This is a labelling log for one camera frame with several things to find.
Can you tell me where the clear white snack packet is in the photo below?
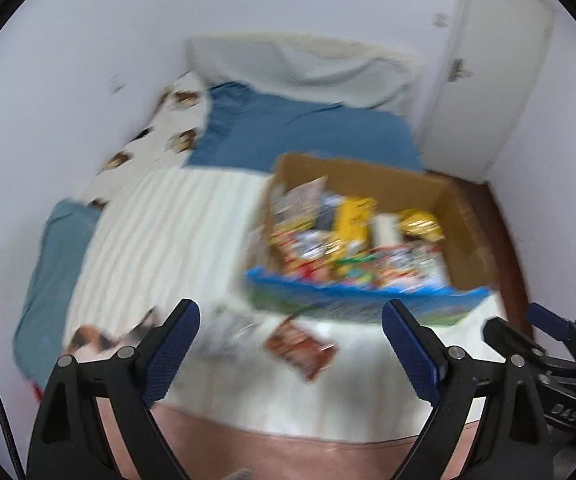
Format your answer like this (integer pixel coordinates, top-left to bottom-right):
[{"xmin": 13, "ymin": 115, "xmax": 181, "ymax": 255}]
[{"xmin": 370, "ymin": 214, "xmax": 404, "ymax": 249}]

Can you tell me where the door handle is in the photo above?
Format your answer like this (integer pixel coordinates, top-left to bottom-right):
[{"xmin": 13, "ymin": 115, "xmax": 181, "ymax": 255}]
[{"xmin": 448, "ymin": 58, "xmax": 473, "ymax": 82}]

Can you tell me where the panda snack packet orange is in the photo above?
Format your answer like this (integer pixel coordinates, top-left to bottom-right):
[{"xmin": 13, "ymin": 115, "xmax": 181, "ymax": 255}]
[{"xmin": 271, "ymin": 230, "xmax": 332, "ymax": 284}]

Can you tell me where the cardboard milk box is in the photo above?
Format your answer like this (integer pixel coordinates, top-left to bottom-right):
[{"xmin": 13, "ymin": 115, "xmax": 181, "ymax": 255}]
[{"xmin": 245, "ymin": 153, "xmax": 496, "ymax": 325}]

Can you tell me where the red white packet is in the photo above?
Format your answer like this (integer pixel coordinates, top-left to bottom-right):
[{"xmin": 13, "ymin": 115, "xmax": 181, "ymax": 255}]
[{"xmin": 375, "ymin": 240, "xmax": 450, "ymax": 292}]

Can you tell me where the bear print pillow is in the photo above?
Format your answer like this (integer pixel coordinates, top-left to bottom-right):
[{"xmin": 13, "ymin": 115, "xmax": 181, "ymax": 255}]
[{"xmin": 80, "ymin": 72, "xmax": 212, "ymax": 207}]

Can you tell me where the white grey snack packet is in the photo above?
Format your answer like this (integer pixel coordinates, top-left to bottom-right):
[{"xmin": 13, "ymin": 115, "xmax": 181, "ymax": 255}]
[{"xmin": 197, "ymin": 306, "xmax": 262, "ymax": 363}]

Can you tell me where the wall light switch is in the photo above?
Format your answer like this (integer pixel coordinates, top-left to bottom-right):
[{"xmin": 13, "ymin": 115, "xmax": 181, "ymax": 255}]
[{"xmin": 432, "ymin": 13, "xmax": 449, "ymax": 28}]

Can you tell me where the brown cake snack packet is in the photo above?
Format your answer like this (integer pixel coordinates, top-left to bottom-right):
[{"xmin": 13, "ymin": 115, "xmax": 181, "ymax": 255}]
[{"xmin": 263, "ymin": 316, "xmax": 338, "ymax": 382}]

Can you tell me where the green candy bag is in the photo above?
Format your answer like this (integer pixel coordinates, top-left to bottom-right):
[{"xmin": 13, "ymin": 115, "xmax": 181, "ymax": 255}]
[{"xmin": 337, "ymin": 255, "xmax": 378, "ymax": 287}]

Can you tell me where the white door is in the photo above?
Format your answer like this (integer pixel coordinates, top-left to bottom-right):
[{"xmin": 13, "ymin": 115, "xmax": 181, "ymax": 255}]
[{"xmin": 420, "ymin": 0, "xmax": 556, "ymax": 182}]

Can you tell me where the large yellow black snack bag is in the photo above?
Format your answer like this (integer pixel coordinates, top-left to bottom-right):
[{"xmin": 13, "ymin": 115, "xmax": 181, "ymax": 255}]
[{"xmin": 330, "ymin": 196, "xmax": 377, "ymax": 259}]

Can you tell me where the yellow crinkled snack bag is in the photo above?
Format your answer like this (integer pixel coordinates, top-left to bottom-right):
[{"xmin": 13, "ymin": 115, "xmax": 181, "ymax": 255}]
[{"xmin": 399, "ymin": 208, "xmax": 445, "ymax": 243}]

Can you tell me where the white pillow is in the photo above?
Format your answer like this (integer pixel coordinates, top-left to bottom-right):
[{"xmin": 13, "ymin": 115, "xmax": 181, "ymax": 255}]
[{"xmin": 186, "ymin": 32, "xmax": 419, "ymax": 117}]

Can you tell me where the striped cat blanket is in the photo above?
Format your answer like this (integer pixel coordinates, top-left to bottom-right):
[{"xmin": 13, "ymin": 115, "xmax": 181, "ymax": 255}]
[{"xmin": 64, "ymin": 153, "xmax": 502, "ymax": 479}]

